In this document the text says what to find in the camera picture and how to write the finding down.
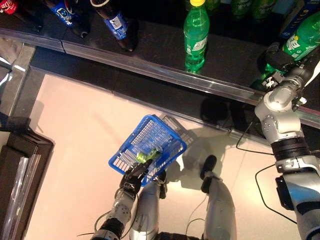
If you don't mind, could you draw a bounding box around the black cable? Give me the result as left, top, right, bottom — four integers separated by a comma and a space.
235, 121, 298, 224

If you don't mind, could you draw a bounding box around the robot left leg silver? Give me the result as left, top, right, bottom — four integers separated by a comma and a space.
129, 169, 168, 240

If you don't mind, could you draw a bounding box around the Coca-Cola bottle red cap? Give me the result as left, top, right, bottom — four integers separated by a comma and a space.
0, 0, 44, 34

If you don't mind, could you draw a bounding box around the robot right hand black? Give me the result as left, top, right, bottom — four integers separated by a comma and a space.
266, 41, 315, 85

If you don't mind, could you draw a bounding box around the dark metal shelf board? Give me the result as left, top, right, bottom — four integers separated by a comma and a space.
112, 62, 276, 151
62, 0, 320, 118
0, 0, 66, 43
29, 46, 115, 97

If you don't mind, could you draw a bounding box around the robot left hand black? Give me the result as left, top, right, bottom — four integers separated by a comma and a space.
119, 159, 154, 199

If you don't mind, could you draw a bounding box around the blue cookie box yellow print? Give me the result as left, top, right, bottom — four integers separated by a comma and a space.
279, 0, 316, 40

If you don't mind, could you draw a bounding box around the clear plastic price rail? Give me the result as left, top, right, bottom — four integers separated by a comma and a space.
0, 27, 65, 53
61, 39, 320, 130

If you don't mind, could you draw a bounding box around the small Pepsi bottle blue cap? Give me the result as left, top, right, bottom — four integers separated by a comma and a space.
89, 0, 140, 53
44, 0, 91, 39

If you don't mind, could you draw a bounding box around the robot dark waist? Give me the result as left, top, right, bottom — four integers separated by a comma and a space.
156, 231, 204, 240

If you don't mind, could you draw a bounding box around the grey metal floor ledge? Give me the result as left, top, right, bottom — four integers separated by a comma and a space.
0, 34, 37, 121

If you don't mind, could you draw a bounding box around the dark wooden cabinet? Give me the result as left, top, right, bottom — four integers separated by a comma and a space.
0, 116, 55, 240

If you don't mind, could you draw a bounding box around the robot leg silver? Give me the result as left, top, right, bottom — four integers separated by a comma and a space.
129, 169, 168, 240
199, 154, 238, 240

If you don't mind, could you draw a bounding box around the blue plastic shopping basket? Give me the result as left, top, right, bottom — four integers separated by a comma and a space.
108, 114, 188, 188

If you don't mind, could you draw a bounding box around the robot right leg silver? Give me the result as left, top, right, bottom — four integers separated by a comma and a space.
199, 154, 238, 240

